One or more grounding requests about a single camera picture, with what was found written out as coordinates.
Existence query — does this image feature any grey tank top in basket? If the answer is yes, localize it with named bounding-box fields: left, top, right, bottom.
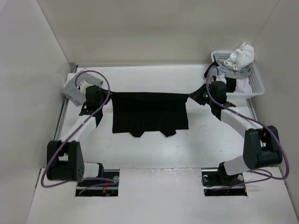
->
left=210, top=58, right=252, bottom=79

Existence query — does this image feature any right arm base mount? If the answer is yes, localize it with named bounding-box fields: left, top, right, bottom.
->
left=201, top=168, right=247, bottom=196

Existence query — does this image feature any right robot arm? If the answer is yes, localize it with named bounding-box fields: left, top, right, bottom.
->
left=189, top=81, right=283, bottom=187

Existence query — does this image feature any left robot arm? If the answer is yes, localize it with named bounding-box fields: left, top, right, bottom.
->
left=45, top=85, right=112, bottom=186

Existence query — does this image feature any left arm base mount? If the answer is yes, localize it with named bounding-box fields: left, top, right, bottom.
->
left=75, top=169, right=120, bottom=197

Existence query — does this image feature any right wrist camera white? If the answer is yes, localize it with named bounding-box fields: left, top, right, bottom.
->
left=212, top=76, right=221, bottom=81

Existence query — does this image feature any white folded garment under grey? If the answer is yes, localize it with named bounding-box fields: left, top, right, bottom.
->
left=64, top=73, right=76, bottom=86

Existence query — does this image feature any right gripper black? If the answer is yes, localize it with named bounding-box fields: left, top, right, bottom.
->
left=188, top=84, right=215, bottom=106

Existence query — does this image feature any folded grey tank top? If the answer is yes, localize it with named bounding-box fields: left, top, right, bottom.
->
left=62, top=72, right=103, bottom=106

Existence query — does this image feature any white plastic laundry basket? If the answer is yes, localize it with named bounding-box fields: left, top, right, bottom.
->
left=211, top=50, right=265, bottom=99

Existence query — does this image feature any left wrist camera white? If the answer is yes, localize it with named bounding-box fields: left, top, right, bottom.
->
left=79, top=80, right=91, bottom=94

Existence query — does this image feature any black tank top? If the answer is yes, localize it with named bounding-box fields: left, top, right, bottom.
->
left=112, top=92, right=189, bottom=138

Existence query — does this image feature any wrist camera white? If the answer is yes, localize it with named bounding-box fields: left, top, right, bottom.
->
left=79, top=80, right=91, bottom=94
left=212, top=76, right=221, bottom=81

